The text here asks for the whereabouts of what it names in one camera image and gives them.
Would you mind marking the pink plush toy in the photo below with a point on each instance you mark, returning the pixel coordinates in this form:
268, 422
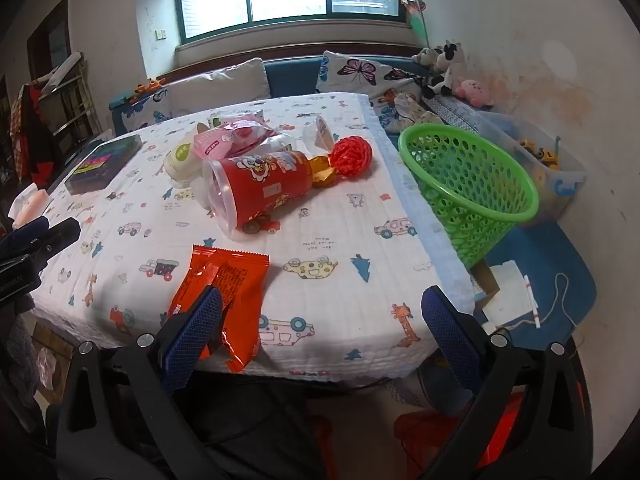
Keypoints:
475, 91

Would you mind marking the patterned baby clothing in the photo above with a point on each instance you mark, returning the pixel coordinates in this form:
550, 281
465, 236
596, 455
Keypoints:
410, 110

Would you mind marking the yellow toy truck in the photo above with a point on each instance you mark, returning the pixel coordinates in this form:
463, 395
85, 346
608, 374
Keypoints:
550, 159
529, 147

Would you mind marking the metal drying rack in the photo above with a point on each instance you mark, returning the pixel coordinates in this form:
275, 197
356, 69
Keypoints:
75, 110

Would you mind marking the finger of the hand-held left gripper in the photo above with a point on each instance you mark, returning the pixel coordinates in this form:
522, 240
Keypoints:
27, 232
60, 235

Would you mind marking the green plastic basket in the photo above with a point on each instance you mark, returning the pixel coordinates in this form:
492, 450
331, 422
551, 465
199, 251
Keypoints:
480, 216

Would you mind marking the red cylindrical snack can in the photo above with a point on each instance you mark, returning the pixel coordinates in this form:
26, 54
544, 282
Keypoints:
270, 180

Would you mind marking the printed blanket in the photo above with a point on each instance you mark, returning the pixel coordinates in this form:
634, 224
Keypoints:
325, 220

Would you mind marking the blue sofa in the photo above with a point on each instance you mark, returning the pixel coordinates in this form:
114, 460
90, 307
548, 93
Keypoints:
292, 75

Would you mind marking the clear plastic wrapper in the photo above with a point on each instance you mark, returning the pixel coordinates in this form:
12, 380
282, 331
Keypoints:
277, 142

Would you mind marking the teal toy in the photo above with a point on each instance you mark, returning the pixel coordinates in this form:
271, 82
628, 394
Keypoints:
122, 100

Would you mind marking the hanging clothes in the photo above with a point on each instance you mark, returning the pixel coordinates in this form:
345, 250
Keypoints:
35, 135

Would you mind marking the white cushion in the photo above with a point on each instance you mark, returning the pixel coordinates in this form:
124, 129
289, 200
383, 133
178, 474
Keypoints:
225, 85

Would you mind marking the tissue packet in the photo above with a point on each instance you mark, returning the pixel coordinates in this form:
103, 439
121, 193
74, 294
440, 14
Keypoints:
30, 205

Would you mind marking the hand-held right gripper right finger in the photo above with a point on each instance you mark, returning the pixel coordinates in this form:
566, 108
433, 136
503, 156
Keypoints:
450, 340

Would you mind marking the pink plastic bag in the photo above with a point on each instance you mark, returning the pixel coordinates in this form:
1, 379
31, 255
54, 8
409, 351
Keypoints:
50, 367

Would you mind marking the blue floor mat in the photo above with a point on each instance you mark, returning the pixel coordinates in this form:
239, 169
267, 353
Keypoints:
550, 255

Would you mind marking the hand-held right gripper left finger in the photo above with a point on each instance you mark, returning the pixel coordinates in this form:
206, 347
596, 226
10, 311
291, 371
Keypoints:
195, 335

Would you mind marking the red snack packet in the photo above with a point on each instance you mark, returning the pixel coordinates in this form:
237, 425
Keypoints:
240, 280

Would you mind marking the striped blue pad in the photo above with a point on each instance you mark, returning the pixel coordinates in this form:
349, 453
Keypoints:
455, 110

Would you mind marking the cow plush toy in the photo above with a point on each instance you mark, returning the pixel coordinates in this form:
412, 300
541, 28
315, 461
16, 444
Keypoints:
447, 75

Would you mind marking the red woven ball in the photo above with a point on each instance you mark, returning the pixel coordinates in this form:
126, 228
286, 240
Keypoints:
350, 157

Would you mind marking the butterfly print pillow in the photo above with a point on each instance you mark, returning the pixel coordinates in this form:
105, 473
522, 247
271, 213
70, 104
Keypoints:
360, 72
145, 110
390, 115

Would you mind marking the orange toy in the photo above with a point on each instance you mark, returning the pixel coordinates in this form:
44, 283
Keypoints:
147, 86

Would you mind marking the clear storage bin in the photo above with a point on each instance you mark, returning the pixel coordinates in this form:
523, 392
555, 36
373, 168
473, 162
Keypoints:
565, 185

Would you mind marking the white pen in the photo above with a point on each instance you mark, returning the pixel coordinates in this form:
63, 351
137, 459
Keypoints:
532, 302

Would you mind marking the brown cardboard box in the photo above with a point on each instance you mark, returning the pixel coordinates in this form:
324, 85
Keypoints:
484, 280

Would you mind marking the colourful pinwheel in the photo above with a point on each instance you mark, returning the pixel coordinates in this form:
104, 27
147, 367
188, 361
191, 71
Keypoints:
412, 0

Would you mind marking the grey plush toy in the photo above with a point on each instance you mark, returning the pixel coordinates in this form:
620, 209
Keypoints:
425, 55

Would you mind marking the wall switch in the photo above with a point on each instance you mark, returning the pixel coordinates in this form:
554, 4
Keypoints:
160, 34

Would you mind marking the person's left forearm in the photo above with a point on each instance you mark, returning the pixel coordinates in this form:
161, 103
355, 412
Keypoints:
17, 355

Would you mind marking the gold foil wrapper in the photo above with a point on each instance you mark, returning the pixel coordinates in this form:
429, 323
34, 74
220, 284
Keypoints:
322, 172

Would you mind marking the white pudding cup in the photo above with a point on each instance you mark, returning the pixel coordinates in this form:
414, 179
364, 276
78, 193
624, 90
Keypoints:
317, 132

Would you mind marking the black box with colourful label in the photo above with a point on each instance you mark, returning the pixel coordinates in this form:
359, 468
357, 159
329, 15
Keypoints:
100, 165

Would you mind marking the brown door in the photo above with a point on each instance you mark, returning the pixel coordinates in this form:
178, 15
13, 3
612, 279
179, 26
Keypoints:
55, 35

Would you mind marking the white box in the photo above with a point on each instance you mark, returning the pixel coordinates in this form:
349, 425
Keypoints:
510, 290

